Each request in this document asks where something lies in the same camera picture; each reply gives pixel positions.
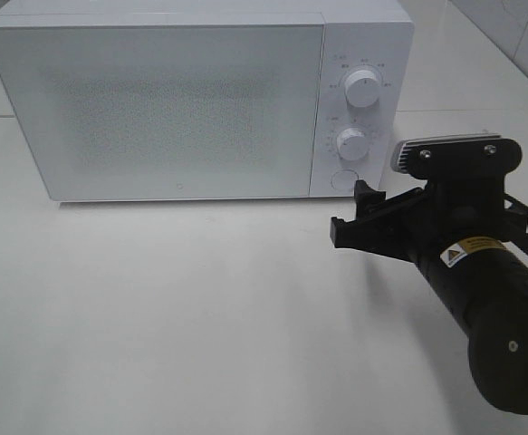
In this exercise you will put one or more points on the white microwave door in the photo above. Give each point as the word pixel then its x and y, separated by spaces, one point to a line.
pixel 165 113

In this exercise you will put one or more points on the white timer knob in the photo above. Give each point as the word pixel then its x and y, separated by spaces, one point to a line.
pixel 352 144

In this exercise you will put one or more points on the white upper power knob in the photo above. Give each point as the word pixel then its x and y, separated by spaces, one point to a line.
pixel 362 87

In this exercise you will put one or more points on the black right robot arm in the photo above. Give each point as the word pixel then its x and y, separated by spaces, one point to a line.
pixel 465 239

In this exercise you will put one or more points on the white microwave oven body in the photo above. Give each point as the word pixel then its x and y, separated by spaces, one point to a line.
pixel 377 34

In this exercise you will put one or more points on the white round door button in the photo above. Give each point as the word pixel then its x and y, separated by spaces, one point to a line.
pixel 344 180

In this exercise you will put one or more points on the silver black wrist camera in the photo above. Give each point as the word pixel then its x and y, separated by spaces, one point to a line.
pixel 455 157

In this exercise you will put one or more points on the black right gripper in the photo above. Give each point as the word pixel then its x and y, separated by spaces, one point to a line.
pixel 428 220

